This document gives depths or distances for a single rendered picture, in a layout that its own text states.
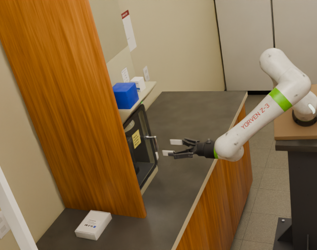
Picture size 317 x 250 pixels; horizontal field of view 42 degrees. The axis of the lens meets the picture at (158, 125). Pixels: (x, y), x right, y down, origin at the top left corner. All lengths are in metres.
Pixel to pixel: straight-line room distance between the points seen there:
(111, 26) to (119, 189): 0.78
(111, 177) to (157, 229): 0.33
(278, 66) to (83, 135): 0.95
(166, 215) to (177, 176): 0.31
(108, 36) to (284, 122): 1.19
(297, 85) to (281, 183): 1.91
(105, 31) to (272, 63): 0.77
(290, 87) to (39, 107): 1.16
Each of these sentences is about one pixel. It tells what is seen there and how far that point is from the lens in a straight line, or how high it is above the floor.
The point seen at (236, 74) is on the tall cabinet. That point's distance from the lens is 5.14.
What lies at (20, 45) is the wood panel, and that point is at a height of 1.88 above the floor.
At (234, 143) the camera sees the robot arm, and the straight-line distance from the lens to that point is 1.98.
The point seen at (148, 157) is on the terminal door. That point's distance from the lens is 2.30.
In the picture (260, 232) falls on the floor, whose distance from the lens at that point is 3.32.
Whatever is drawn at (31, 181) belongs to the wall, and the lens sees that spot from 2.21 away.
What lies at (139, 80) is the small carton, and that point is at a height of 1.57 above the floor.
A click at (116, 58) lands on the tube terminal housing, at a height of 1.70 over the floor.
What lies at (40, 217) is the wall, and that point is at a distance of 2.30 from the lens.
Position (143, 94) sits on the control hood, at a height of 1.51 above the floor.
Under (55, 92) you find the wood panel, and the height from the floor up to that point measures 1.65.
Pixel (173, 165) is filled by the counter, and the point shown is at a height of 0.94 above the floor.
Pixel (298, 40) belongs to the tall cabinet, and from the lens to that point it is 4.87.
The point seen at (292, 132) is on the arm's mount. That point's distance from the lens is 2.56.
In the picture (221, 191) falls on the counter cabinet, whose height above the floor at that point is 0.62.
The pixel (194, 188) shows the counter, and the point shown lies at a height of 0.94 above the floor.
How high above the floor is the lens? 2.32
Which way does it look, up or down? 28 degrees down
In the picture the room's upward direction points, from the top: 13 degrees counter-clockwise
